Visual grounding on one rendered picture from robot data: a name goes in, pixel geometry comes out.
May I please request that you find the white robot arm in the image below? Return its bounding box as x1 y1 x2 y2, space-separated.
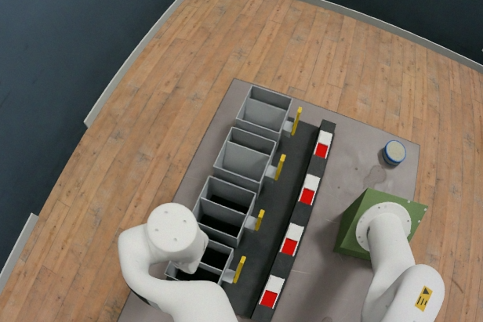
118 202 445 322

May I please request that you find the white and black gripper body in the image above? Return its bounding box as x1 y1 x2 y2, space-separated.
171 231 209 274

